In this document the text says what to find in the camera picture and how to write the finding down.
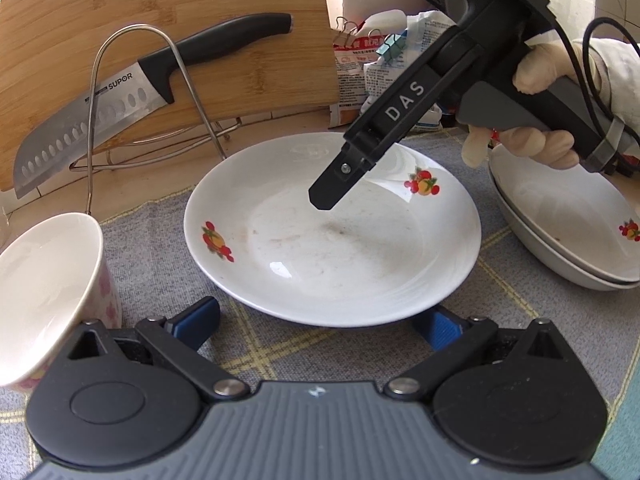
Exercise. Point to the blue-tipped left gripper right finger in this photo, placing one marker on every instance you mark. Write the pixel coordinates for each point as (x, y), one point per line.
(457, 343)

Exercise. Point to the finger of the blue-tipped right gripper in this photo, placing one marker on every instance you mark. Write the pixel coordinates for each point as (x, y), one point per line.
(339, 177)

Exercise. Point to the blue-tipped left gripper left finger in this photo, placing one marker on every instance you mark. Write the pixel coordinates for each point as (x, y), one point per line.
(174, 344)

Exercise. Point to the white fruit-print plate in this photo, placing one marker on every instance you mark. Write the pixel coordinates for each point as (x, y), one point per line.
(402, 240)

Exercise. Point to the pink floral white bowl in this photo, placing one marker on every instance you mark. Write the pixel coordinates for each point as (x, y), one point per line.
(53, 277)

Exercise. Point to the gloved right hand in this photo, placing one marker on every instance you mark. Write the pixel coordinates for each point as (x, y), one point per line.
(614, 71)

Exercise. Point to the grey checked dish mat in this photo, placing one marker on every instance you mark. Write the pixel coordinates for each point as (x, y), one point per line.
(154, 274)

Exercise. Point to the white seasoning bag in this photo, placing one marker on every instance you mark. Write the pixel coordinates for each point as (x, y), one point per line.
(421, 31)

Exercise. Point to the red-white seasoning bag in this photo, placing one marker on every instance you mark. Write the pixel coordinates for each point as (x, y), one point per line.
(351, 53)

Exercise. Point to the teal binder clip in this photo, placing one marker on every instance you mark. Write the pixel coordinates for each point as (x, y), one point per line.
(392, 46)

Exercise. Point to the white stacked plate lower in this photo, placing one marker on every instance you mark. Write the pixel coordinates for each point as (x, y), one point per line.
(549, 257)

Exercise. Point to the black-handled kitchen knife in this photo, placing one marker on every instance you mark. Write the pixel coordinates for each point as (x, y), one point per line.
(129, 95)

